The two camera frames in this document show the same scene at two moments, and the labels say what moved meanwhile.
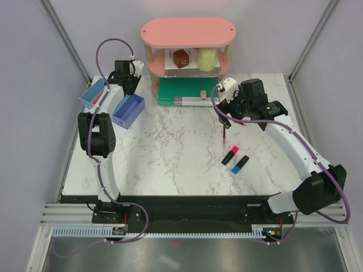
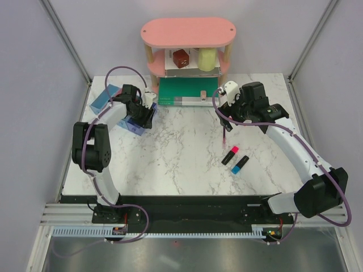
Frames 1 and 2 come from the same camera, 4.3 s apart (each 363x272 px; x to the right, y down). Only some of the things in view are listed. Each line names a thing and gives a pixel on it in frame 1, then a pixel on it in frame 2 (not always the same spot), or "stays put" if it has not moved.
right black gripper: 229,107 stays put
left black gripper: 136,81 → 147,120
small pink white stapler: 203,96 stays put
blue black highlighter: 236,169 stays put
